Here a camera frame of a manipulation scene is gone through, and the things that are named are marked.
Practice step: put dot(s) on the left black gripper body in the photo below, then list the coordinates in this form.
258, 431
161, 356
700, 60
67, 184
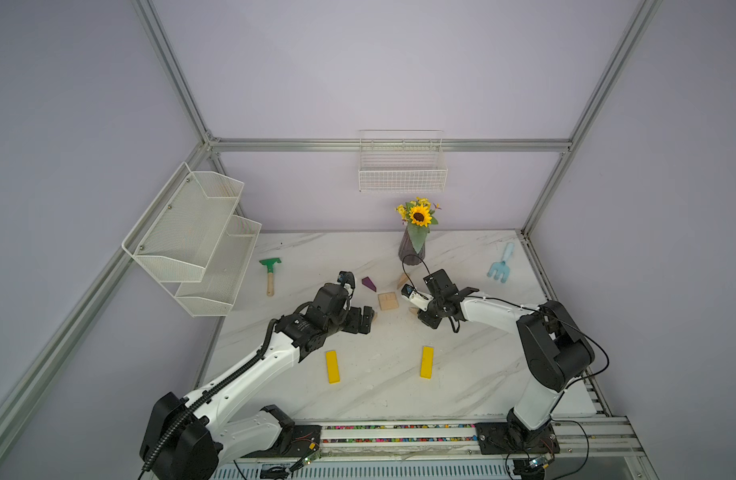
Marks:
352, 324

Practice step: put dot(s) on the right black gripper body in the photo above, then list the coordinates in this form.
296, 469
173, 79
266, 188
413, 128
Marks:
433, 314

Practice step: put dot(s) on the wooden rectangular block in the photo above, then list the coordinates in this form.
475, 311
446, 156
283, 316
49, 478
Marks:
389, 297
386, 305

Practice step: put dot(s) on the purple triangular block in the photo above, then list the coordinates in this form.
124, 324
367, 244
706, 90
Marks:
368, 283

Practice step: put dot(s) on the yellow rectangular block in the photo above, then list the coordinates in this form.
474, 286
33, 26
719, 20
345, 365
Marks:
427, 362
332, 367

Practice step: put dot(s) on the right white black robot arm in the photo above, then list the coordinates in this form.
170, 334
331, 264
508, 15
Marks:
556, 351

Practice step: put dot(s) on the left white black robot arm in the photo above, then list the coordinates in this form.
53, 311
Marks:
190, 437

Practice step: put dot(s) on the light blue toy rake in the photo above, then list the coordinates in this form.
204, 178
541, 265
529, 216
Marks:
500, 271

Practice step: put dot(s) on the dark ribbed vase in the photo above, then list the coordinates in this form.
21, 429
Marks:
408, 254

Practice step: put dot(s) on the sunflower bouquet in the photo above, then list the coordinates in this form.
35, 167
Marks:
418, 216

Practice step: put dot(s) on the two-tier white mesh shelf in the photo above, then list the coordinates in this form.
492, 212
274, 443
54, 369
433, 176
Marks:
194, 242

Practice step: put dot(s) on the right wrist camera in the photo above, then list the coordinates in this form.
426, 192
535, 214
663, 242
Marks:
417, 299

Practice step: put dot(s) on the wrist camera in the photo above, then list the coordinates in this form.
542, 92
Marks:
417, 299
346, 280

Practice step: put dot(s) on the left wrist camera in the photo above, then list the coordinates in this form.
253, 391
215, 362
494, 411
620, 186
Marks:
346, 280

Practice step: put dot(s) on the green toy hoe wooden handle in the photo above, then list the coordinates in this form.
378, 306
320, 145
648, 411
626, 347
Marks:
269, 265

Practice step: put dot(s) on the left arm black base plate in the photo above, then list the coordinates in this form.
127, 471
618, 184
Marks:
293, 442

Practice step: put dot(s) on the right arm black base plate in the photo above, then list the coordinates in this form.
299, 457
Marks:
502, 438

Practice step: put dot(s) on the white wire wall basket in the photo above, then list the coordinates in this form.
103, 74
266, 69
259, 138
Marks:
402, 161

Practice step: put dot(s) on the aluminium mounting rail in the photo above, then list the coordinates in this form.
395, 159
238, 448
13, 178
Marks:
597, 436

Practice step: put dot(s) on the aluminium frame profiles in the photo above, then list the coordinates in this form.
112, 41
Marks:
21, 405

